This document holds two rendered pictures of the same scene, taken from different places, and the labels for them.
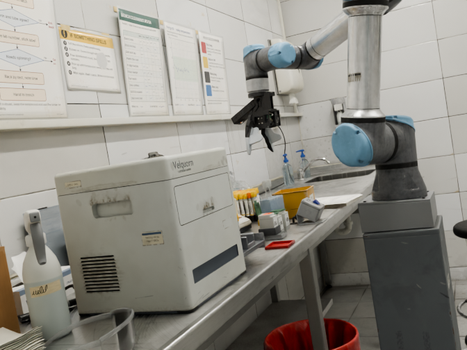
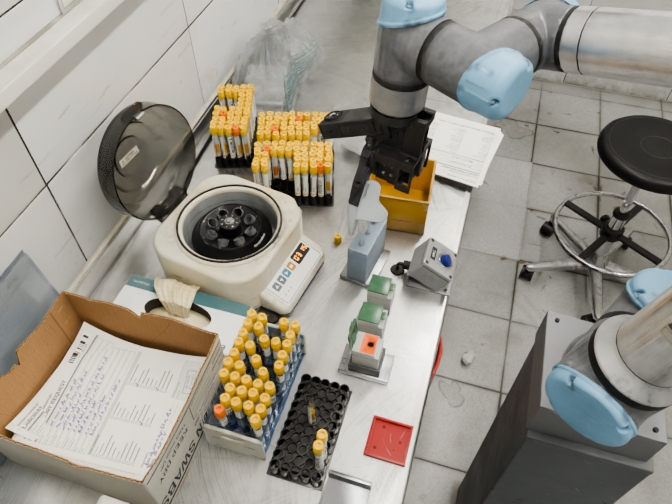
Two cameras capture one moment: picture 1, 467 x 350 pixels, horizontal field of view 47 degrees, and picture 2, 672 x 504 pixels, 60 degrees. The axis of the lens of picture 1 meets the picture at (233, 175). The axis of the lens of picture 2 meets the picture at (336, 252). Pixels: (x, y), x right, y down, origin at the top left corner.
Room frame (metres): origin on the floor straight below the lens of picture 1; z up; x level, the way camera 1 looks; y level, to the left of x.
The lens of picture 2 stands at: (1.13, 0.04, 1.80)
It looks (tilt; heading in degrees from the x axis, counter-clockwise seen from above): 51 degrees down; 353
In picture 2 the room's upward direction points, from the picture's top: straight up
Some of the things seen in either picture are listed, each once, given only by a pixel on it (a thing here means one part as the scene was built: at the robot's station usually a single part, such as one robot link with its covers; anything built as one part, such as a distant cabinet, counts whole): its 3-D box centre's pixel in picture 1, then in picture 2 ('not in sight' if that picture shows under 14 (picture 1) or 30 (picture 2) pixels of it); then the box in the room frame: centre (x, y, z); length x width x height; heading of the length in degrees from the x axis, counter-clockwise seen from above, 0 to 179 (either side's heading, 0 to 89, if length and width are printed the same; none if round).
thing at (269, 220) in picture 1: (268, 223); (367, 353); (1.62, -0.08, 0.92); 0.05 x 0.04 x 0.06; 66
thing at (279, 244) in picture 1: (280, 244); (388, 440); (1.48, -0.10, 0.88); 0.07 x 0.07 x 0.01; 66
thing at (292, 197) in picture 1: (295, 203); (399, 193); (1.99, -0.21, 0.93); 0.13 x 0.13 x 0.10; 71
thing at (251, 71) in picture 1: (256, 62); (410, 35); (1.76, -0.13, 1.43); 0.09 x 0.08 x 0.11; 37
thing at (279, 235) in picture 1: (269, 232); (366, 361); (1.62, -0.08, 0.89); 0.09 x 0.05 x 0.04; 66
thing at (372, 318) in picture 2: (274, 223); (372, 323); (1.69, -0.10, 0.91); 0.05 x 0.04 x 0.07; 66
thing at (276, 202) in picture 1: (273, 212); (366, 250); (1.85, -0.12, 0.93); 0.10 x 0.07 x 0.10; 148
